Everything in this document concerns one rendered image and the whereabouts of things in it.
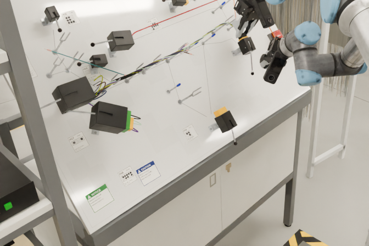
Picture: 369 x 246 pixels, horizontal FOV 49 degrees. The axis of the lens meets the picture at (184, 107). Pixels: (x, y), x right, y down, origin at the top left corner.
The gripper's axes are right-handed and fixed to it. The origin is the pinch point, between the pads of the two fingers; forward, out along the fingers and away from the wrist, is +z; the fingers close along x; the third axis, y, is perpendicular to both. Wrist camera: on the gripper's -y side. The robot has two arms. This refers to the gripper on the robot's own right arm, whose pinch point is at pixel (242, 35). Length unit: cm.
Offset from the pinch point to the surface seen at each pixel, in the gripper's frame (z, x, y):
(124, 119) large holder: 1, 66, -19
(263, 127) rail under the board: 22.6, 2.2, -30.1
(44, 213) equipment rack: 10, 95, -31
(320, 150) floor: 105, -113, -32
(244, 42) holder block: 0.0, 2.0, -3.6
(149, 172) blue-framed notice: 21, 58, -28
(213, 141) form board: 20.9, 29.0, -27.7
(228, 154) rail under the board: 25.1, 23.7, -33.1
